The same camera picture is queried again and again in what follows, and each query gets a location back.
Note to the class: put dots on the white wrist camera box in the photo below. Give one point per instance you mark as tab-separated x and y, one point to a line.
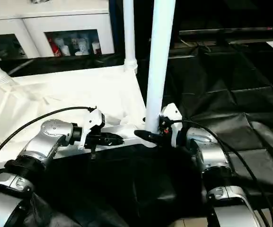
93	120
173	112

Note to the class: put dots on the patterned mug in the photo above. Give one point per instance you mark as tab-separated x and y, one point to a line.
37	1

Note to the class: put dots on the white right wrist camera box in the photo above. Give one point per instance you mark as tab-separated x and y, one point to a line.
173	112

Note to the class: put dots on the red bottle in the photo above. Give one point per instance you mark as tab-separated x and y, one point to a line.
55	47

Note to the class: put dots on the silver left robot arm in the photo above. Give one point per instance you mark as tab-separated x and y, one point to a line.
46	139

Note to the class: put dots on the white glass-door cabinet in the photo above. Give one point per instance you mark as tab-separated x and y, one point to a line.
44	21

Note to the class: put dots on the white plastic table top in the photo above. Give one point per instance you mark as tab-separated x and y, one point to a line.
67	89

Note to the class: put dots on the long dark metal bar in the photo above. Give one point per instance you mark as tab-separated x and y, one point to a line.
233	31

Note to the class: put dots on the white jar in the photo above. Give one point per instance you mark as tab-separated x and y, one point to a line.
96	48

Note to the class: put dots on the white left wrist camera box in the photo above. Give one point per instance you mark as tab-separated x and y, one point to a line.
93	120

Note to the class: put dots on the black shiny mat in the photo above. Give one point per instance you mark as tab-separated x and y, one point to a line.
221	94

